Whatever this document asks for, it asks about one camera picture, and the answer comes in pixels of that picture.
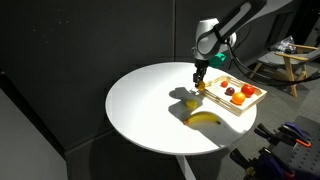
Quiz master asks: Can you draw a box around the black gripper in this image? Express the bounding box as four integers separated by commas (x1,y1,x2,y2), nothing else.
192,59,210,84

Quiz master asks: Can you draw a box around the small yellow-orange plastic fruit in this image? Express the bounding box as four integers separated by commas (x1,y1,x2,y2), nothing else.
196,80,207,92

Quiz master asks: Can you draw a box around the small yellow-green plastic ball fruit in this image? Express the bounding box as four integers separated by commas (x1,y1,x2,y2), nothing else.
185,98,198,110

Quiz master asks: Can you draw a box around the light wooden slatted crate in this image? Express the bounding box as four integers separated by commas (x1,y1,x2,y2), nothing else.
197,75,268,118

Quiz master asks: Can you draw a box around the dark purple plastic plum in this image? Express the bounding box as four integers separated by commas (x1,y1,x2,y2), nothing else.
224,86,236,96

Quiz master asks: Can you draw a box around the yellow plastic banana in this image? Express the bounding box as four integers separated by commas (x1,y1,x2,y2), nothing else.
183,111,222,126

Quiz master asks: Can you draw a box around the orange plastic orange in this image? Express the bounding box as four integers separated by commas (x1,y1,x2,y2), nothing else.
231,91,247,106

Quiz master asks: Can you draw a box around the red plastic tomato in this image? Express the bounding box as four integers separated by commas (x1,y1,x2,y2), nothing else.
240,83,256,99

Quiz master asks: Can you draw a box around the clear plastic bag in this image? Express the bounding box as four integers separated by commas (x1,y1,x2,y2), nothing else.
273,35,298,54

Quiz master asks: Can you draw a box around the wooden armchair with grey cushion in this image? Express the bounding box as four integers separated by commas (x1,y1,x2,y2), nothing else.
248,43,320,98

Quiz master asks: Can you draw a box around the purple and orange spring clamp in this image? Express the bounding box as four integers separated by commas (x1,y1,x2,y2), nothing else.
254,121,313,148
229,148,297,180

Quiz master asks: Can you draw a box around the perforated metal breadboard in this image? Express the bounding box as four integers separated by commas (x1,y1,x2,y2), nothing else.
253,114,320,180

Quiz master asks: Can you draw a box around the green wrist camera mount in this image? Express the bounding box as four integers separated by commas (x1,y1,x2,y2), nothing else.
209,53,228,69

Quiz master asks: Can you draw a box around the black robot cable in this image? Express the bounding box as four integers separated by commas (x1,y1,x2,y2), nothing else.
226,33,320,86

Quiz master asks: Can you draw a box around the white table pedestal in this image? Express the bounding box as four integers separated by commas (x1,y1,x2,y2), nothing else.
174,154,198,180

